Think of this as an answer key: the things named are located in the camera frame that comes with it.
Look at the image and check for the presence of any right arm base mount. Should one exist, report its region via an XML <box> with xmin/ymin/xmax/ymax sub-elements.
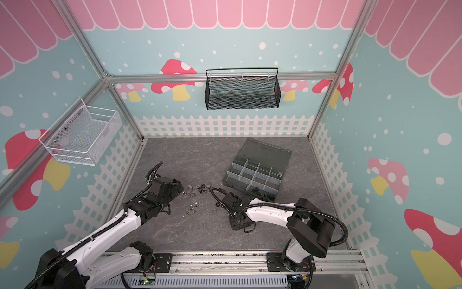
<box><xmin>266</xmin><ymin>252</ymin><xmax>316</xmax><ymax>273</ymax></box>

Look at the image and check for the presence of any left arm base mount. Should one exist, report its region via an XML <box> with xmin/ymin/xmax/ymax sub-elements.
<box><xmin>127</xmin><ymin>253</ymin><xmax>173</xmax><ymax>274</ymax></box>

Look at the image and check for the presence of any white wire mesh basket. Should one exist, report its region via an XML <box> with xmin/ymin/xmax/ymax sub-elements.
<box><xmin>38</xmin><ymin>99</ymin><xmax>122</xmax><ymax>166</ymax></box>

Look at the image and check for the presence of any green compartment organizer box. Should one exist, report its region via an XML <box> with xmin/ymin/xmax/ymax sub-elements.
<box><xmin>223</xmin><ymin>138</ymin><xmax>291</xmax><ymax>202</ymax></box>

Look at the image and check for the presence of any black wire mesh basket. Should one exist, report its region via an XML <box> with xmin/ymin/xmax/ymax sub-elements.
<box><xmin>205</xmin><ymin>67</ymin><xmax>282</xmax><ymax>110</ymax></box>

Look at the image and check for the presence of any aluminium rail frame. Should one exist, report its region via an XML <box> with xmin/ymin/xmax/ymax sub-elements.
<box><xmin>81</xmin><ymin>248</ymin><xmax>375</xmax><ymax>289</ymax></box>

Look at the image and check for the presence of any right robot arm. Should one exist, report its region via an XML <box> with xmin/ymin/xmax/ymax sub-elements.
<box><xmin>208</xmin><ymin>187</ymin><xmax>349</xmax><ymax>264</ymax></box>

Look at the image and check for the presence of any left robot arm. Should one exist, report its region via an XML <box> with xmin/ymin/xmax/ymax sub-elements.
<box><xmin>26</xmin><ymin>163</ymin><xmax>184</xmax><ymax>289</ymax></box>

